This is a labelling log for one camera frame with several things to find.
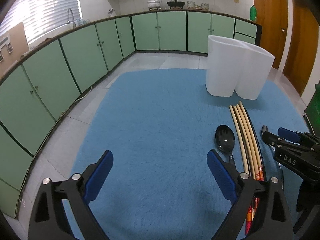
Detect green lower kitchen cabinets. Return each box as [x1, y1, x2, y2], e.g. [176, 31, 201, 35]
[1, 10, 263, 217]

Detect bamboo chopstick red patterned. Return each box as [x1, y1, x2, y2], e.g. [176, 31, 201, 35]
[235, 103, 263, 234]

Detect black chopstick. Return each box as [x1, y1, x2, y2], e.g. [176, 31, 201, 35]
[244, 107, 266, 180]

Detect black wok pan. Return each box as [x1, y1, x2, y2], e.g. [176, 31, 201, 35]
[167, 0, 185, 9]

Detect bamboo chopstick orange handle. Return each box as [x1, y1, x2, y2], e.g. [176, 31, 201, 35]
[234, 104, 260, 180]

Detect window blinds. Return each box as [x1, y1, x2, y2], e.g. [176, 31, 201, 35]
[1, 0, 82, 42]

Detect bamboo chopstick red end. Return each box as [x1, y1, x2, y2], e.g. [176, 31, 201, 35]
[239, 101, 263, 180]

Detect white double utensil holder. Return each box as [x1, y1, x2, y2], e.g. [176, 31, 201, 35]
[206, 35, 275, 100]

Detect bamboo chopstick red handle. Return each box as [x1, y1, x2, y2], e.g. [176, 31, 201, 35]
[229, 105, 250, 174]

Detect small kettle on counter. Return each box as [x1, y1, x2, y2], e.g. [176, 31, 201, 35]
[108, 8, 115, 17]

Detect black plastic spoon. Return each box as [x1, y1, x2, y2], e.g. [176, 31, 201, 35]
[215, 125, 235, 166]

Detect blue table mat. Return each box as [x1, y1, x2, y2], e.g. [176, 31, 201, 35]
[62, 68, 311, 240]

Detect brown cardboard board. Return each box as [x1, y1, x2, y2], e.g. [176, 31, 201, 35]
[0, 22, 29, 77]

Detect silver metal spoon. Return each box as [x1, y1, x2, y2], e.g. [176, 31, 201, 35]
[261, 125, 284, 189]

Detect white cooking pot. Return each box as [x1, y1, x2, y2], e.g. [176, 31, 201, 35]
[147, 0, 161, 11]

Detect chrome sink faucet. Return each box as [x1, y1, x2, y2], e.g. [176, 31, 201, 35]
[67, 8, 76, 29]

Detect brown wooden door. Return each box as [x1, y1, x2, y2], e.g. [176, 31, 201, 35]
[283, 0, 319, 95]
[254, 0, 289, 69]

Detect green bottle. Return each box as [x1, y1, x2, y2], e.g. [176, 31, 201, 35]
[250, 5, 257, 22]

